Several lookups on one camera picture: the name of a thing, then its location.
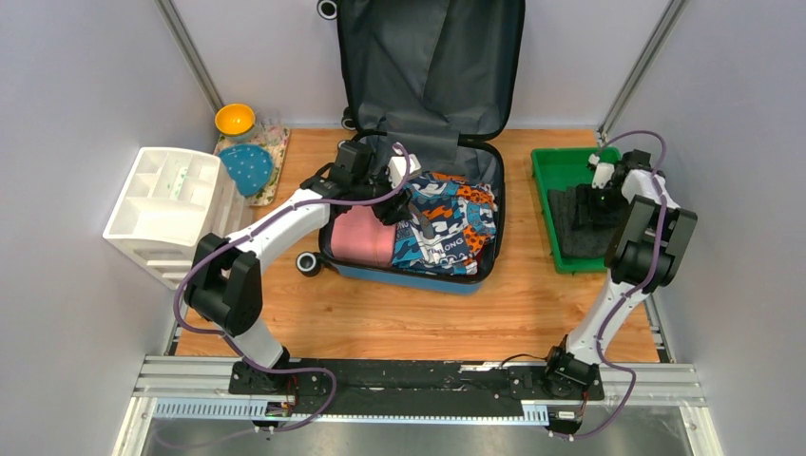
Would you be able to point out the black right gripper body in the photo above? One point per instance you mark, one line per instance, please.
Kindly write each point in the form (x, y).
(601, 205)

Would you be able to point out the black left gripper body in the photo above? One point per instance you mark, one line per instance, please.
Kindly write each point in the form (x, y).
(386, 212)

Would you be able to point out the dark grey dotted cloth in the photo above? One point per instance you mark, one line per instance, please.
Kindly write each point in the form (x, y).
(573, 241)

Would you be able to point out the colourful patterned shorts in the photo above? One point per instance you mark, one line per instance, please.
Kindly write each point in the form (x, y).
(453, 220)

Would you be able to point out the blue fish-print suitcase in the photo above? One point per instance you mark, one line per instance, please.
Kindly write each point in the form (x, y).
(436, 76)

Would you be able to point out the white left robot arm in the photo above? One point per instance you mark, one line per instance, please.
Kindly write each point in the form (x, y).
(224, 284)

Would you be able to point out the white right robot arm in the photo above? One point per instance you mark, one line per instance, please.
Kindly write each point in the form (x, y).
(644, 255)

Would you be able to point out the pink leather toiletry bag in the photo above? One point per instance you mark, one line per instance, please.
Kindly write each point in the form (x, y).
(358, 236)

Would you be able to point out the green plastic tray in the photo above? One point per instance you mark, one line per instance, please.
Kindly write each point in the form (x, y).
(560, 168)

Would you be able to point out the teal polka-dot plate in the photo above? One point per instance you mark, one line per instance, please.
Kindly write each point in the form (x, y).
(250, 167)

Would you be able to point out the clear drinking glass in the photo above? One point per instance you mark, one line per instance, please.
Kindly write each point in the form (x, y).
(270, 120)

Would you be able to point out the yellow bowl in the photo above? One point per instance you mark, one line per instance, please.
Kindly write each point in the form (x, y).
(235, 120)

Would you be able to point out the white plastic drawer organizer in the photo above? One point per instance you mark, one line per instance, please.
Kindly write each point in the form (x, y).
(172, 197)

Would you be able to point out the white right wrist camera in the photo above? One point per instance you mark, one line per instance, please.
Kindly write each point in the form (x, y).
(602, 171)

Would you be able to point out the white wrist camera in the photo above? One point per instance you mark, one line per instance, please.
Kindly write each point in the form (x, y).
(602, 171)
(403, 165)

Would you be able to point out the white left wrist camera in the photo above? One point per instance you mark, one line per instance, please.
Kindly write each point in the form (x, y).
(403, 165)

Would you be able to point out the aluminium frame rail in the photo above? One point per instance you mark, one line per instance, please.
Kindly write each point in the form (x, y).
(181, 405)

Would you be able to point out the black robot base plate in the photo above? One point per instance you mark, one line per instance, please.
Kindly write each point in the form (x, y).
(414, 389)

